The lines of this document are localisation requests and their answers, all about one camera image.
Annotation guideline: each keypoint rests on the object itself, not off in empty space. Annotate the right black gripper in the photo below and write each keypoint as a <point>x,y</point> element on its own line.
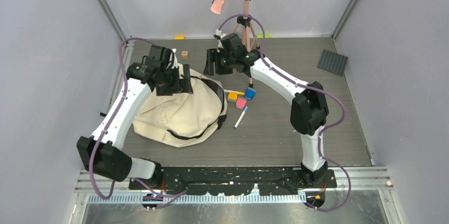
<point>212,56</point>

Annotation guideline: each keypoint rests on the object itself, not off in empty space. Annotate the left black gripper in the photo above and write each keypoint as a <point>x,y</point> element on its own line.
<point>182,85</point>

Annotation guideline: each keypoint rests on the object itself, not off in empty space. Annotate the beige canvas backpack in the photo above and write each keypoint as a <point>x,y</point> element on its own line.
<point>183,119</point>

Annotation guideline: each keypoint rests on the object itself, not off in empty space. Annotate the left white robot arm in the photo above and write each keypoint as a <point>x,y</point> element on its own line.
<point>101,152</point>

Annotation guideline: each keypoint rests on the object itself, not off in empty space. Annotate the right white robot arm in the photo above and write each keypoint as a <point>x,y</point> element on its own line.
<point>309,107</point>

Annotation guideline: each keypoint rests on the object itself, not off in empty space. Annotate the small wooden cube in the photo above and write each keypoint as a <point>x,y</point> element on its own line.
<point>184,54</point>

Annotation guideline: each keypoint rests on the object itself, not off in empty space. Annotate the yellow orange eraser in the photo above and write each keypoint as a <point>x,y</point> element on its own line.
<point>232,97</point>

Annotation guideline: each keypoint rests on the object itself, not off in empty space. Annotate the yellow capped white marker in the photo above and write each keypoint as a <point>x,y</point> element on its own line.
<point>235,92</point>

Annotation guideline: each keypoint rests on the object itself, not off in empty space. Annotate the pink eraser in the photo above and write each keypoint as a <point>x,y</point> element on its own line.
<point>241,103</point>

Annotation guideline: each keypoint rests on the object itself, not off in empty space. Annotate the blue small eraser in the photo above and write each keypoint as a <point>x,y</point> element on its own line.
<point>249,93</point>

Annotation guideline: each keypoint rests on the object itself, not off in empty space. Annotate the pink tripod stand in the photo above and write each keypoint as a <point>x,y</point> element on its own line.
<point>249,36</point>

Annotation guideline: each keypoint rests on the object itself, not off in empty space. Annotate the blue capped white marker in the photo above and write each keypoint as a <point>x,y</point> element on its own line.
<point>241,117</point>

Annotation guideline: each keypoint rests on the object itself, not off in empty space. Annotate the green tape piece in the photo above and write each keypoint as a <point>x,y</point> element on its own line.
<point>263,36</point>

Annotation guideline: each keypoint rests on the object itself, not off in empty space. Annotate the dark grey studded plate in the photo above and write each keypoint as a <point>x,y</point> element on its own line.
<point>332,62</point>

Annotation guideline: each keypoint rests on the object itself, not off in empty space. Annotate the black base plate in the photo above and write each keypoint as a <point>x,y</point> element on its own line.
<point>234,181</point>

